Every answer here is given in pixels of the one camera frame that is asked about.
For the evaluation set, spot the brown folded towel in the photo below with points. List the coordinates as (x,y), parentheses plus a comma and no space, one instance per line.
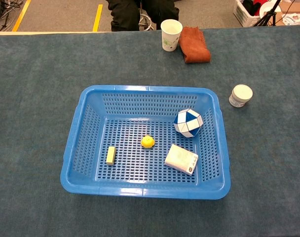
(194,47)

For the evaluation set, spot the small white jar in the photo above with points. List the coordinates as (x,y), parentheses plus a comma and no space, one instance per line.
(240,95)

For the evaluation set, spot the person in black trousers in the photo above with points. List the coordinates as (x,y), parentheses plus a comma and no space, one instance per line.
(123,14)

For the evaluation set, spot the white pink card box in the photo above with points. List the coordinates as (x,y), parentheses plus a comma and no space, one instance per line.
(180,159)

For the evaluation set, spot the chrome stool base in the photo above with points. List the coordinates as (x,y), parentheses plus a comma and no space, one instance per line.
(145,21)

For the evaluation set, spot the blue white snake cube ball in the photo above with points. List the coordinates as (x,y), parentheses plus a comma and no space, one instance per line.
(188,123)

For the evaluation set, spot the small yellow ball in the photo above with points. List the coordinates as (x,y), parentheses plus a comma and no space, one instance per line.
(147,142)

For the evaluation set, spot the yellow eraser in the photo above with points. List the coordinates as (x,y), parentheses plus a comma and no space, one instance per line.
(110,155)

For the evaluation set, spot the blue plastic perforated basket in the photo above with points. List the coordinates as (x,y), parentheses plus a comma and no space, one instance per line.
(140,191)

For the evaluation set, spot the black tripod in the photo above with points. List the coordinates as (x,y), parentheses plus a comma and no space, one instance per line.
(268,14)

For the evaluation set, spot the cardboard box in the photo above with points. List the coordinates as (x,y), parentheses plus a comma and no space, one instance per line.
(293,18)

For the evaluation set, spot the teal table cloth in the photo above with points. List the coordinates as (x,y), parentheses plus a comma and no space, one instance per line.
(29,123)

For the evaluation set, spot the white paper cup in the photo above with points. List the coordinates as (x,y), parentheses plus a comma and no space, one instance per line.
(171,39)

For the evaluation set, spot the white plastic storage basket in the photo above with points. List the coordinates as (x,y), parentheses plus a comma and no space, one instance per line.
(243,16)

